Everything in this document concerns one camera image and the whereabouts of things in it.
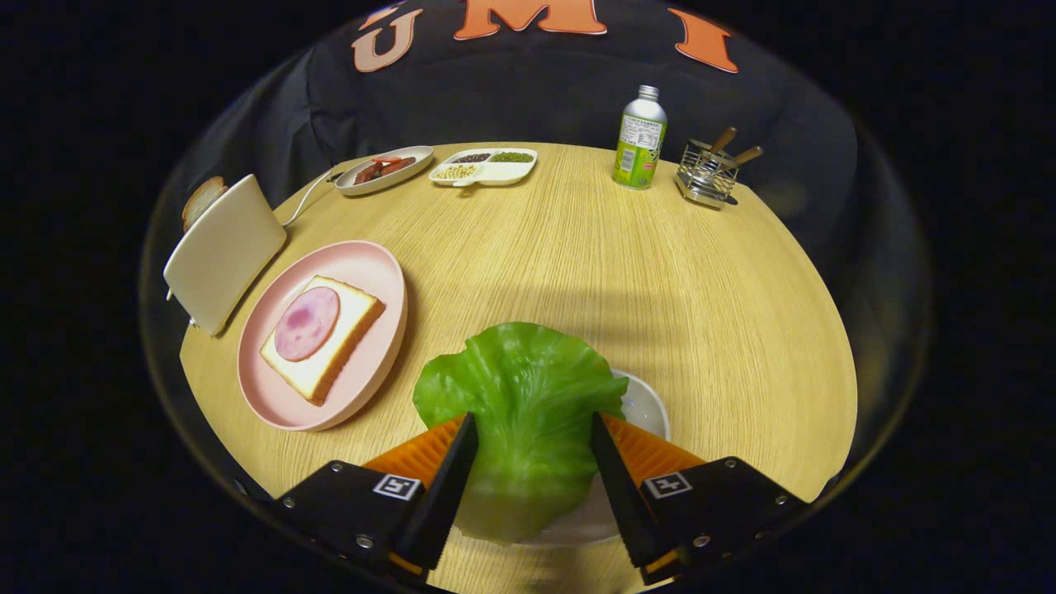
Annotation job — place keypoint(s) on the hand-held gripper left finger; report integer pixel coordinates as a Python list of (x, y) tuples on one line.
[(441, 503)]

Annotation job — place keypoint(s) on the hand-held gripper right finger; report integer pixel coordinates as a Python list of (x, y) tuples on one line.
[(627, 503)]

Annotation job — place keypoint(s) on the green lettuce leaf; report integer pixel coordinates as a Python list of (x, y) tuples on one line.
[(520, 388)]

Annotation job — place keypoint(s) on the toasted bread slice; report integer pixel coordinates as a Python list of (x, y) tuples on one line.
[(200, 200)]

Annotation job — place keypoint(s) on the small white plate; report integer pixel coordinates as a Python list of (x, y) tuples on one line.
[(648, 408)]

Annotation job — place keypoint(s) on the white bread slice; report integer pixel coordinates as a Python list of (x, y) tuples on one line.
[(351, 318)]

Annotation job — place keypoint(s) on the pink ham slice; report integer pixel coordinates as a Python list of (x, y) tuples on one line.
[(305, 323)]

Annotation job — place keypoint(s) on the pink plate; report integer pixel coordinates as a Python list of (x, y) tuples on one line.
[(363, 272)]

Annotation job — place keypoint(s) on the round white meat plate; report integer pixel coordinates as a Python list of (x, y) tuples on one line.
[(355, 189)]

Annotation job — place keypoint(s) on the white toaster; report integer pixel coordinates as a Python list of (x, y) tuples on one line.
[(223, 252)]

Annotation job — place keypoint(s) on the white divided bean dish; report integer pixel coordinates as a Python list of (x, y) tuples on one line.
[(503, 173)]

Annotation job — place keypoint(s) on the large red meat piece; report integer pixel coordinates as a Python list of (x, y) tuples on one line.
[(368, 172)]

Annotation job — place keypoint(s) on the narrow red meat piece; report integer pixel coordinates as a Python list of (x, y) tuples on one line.
[(398, 166)]

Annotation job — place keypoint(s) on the silver bottle with green label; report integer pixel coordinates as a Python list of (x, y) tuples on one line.
[(639, 148)]

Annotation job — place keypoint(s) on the black backdrop cloth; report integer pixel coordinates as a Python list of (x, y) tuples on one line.
[(536, 91)]

